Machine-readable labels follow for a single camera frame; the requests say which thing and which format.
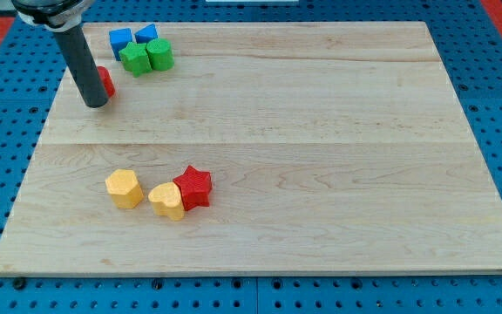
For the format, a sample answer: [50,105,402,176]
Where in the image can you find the yellow heart block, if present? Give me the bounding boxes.
[148,181,185,221]

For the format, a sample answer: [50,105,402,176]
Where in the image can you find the red round block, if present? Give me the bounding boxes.
[97,65,115,98]

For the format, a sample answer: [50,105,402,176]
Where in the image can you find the green star block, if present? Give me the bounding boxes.
[119,42,153,78]

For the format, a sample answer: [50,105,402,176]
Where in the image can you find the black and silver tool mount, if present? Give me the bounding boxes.
[11,0,95,32]

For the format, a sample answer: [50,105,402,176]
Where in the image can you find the blue cube block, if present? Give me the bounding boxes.
[108,28,132,61]

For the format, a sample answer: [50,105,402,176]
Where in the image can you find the yellow hexagon block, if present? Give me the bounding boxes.
[105,169,144,209]

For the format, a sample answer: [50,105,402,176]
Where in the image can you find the red star block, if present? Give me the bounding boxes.
[173,165,213,211]

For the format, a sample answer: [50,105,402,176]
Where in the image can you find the green cylinder block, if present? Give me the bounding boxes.
[146,38,174,72]

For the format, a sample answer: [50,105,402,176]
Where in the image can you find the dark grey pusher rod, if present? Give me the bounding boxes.
[54,25,109,108]

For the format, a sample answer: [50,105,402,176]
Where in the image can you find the wooden board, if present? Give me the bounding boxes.
[0,22,502,277]

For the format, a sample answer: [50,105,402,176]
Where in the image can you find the blue angled block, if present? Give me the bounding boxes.
[135,24,159,44]

